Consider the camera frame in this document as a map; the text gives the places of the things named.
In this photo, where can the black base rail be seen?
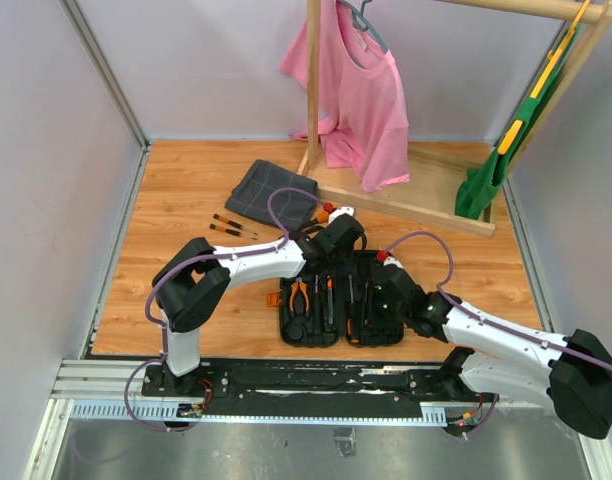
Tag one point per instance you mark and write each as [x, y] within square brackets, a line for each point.
[312, 390]

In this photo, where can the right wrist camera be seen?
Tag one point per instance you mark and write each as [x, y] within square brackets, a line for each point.
[391, 260]

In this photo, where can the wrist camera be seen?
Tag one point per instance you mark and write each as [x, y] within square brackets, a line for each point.
[340, 211]
[391, 260]

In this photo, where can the orange black screwdriver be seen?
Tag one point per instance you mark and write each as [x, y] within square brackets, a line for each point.
[310, 226]

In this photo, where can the orange handled pliers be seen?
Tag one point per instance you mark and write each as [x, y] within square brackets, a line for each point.
[299, 302]

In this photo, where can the wooden clothes rack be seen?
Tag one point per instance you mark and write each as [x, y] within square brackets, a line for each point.
[440, 170]

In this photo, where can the small black screwdriver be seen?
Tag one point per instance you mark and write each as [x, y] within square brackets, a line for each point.
[233, 224]
[233, 232]

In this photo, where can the black plastic tool case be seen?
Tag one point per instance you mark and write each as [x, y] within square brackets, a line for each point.
[376, 330]

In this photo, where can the green garment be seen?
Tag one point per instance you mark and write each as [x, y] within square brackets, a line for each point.
[476, 193]

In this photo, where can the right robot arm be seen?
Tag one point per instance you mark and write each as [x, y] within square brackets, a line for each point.
[569, 376]

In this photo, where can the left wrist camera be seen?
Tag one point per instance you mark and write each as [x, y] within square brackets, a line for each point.
[340, 211]

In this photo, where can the pink t-shirt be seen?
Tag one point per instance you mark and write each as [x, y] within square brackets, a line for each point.
[364, 124]

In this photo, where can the black handled nut driver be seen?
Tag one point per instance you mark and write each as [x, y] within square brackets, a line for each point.
[353, 329]

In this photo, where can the yellow clothes hanger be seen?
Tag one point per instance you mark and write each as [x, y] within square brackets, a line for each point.
[527, 109]

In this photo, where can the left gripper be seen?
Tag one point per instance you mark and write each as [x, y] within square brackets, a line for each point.
[351, 253]

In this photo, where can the claw hammer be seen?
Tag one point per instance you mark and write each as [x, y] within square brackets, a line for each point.
[316, 306]

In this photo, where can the teal clothes hanger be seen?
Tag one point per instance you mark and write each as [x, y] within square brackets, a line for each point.
[368, 30]

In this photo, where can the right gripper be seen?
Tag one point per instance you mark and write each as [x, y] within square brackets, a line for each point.
[376, 292]

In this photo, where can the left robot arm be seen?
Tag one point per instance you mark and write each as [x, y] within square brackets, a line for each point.
[186, 292]

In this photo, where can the orange utility knife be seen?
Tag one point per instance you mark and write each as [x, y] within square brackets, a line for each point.
[330, 300]

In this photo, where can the grey folded cloth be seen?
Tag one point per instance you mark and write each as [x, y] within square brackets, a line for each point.
[249, 198]

